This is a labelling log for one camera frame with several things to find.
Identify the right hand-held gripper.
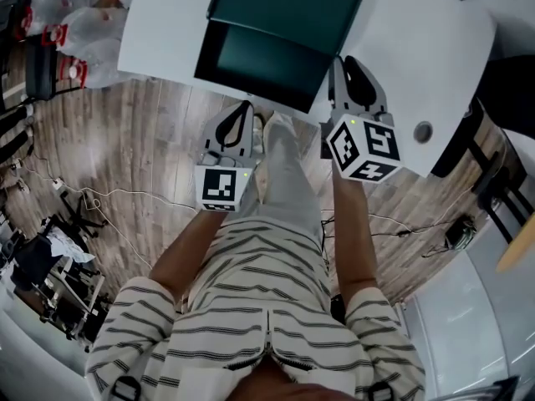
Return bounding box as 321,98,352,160
320,54,406,184

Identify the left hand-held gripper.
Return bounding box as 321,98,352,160
194,100,257,214

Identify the person's left forearm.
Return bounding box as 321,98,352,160
149,210,232,305

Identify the person's right forearm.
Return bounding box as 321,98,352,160
331,172,380,309

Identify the white desk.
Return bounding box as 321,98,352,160
116,0,499,180

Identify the person's pale trouser leg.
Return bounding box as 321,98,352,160
253,111,324,244

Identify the black office chair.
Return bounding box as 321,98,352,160
430,53,535,180

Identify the person's striped cream shirt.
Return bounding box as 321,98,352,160
84,214,428,401

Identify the group of clear water jugs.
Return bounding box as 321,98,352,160
11,0,142,90

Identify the green and black device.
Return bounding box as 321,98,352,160
444,216,478,251

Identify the black table base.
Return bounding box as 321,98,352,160
471,98,535,242

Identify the crumpled white cloth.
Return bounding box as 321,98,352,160
44,229,98,263

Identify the black folding chair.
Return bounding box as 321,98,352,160
23,41,85,100

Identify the round wooden table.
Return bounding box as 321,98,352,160
494,212,535,274

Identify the black swivel chair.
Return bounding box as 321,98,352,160
7,189,111,276

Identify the cluttered metal rack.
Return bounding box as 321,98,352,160
11,260,106,345

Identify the glossy grey cabinet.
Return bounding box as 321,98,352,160
402,222,535,401

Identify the person's neck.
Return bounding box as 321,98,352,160
232,354,357,401

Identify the grey desk cable grommet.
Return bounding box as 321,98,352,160
413,119,434,145

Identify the white floor cable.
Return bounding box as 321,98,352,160
8,156,482,269

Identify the black floor cable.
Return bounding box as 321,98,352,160
320,217,455,259

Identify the black strap buckle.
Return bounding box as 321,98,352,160
110,375,143,401
367,381,395,401

